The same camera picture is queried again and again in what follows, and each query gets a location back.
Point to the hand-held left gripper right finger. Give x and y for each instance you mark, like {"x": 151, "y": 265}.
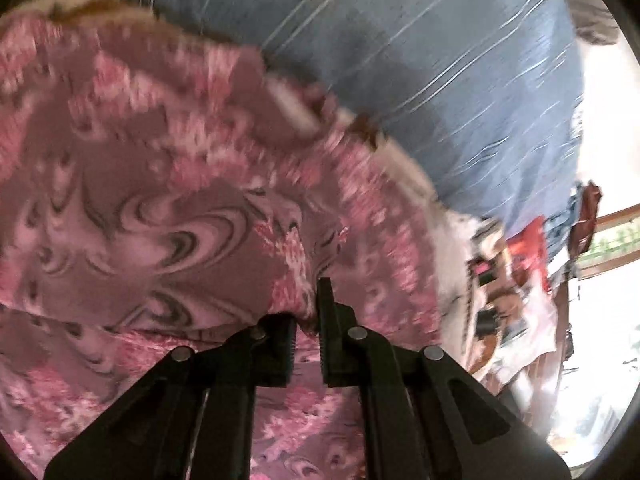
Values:
{"x": 327, "y": 355}

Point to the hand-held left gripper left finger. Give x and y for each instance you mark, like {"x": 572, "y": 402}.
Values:
{"x": 282, "y": 355}

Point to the pink floral garment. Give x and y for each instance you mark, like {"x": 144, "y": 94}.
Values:
{"x": 150, "y": 185}

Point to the red cloth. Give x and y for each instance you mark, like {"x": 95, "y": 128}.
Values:
{"x": 529, "y": 241}

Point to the blue patterned cloth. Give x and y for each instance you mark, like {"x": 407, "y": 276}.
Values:
{"x": 562, "y": 222}

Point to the blue striped blanket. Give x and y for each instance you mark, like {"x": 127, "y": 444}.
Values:
{"x": 400, "y": 60}

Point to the grey fuzzy blanket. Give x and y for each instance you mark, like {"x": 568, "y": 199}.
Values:
{"x": 592, "y": 22}

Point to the wooden window frame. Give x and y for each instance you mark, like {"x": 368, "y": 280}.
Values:
{"x": 612, "y": 220}

